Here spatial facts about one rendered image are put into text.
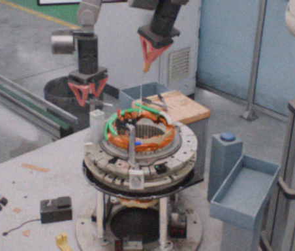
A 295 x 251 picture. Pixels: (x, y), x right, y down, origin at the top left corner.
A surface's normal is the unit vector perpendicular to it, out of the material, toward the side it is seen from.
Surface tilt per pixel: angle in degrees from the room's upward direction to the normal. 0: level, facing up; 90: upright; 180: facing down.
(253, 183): 0
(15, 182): 0
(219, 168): 90
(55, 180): 0
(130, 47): 90
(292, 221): 90
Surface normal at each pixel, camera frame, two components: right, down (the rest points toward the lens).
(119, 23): -0.70, 0.27
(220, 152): -0.90, 0.15
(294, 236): 0.14, 0.40
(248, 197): 0.03, -0.91
